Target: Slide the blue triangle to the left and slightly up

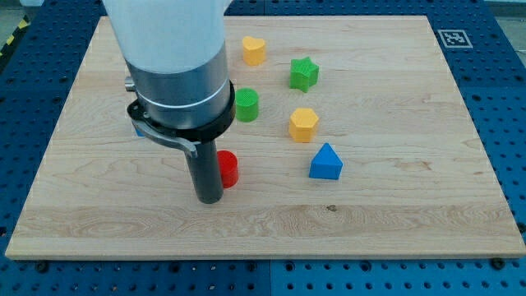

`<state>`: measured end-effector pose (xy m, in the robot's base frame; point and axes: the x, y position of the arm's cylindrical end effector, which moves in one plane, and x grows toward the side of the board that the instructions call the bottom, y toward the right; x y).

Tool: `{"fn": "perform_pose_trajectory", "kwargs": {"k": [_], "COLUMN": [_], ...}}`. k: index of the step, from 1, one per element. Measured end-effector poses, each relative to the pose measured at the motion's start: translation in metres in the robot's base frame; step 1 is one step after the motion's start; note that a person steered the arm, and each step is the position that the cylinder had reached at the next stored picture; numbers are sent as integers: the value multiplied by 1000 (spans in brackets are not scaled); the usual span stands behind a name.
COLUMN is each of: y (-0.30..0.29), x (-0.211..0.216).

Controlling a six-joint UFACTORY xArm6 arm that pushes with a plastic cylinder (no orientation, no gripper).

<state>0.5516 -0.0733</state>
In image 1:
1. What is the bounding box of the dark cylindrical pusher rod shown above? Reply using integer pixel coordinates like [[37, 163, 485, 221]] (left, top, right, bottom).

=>
[[185, 141, 224, 204]]

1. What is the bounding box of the green cylinder block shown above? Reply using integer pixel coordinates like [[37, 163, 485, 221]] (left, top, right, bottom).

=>
[[235, 88, 259, 123]]

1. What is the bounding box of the white fiducial marker tag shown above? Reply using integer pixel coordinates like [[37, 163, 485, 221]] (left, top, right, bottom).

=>
[[438, 29, 473, 49]]

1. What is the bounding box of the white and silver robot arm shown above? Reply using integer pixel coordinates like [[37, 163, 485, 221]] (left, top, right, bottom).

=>
[[103, 0, 235, 204]]

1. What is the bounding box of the red cylinder block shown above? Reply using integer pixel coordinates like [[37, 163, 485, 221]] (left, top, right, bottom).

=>
[[217, 150, 239, 188]]

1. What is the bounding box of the wooden board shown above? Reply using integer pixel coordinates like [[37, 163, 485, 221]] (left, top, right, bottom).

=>
[[6, 16, 525, 261]]

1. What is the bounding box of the yellow heart block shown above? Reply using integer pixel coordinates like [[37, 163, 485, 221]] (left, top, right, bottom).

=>
[[242, 36, 266, 66]]

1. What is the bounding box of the blue triangle block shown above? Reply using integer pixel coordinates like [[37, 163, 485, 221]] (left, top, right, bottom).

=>
[[308, 143, 344, 180]]

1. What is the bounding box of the green star block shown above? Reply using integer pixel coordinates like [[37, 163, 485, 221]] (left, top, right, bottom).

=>
[[289, 57, 320, 93]]

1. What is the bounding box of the yellow hexagon block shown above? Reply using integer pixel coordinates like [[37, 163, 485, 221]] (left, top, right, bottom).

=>
[[288, 108, 319, 143]]

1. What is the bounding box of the black clamp ring with lever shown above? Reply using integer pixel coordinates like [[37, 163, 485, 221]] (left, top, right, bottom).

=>
[[127, 81, 236, 158]]

